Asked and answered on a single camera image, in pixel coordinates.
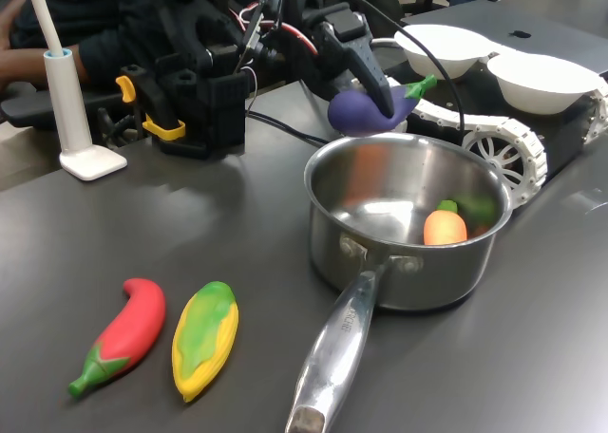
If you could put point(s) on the purple toy aubergine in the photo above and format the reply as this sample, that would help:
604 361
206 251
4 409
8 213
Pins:
351 115

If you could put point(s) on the person's hand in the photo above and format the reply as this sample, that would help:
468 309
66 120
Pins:
24 67

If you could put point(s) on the white bowl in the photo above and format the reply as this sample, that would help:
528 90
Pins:
442 53
541 86

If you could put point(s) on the tracked vehicle with white tracks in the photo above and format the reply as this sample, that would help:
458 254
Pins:
499 153

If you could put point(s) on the orange toy carrot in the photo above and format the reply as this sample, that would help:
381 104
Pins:
444 229

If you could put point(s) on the black and yellow clip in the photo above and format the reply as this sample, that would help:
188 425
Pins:
157 105

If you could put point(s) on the person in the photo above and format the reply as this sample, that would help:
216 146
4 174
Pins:
95 5

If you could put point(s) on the yellow green toy corn cob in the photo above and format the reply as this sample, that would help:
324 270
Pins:
204 347

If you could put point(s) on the black chair armrest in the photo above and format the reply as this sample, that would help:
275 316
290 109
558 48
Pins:
28 112

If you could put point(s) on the red toy chilli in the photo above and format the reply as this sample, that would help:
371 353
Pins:
133 328

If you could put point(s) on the gripper camera board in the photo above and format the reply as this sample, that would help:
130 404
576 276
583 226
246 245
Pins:
254 29

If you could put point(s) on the white post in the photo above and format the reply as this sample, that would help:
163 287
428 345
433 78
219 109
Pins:
71 119

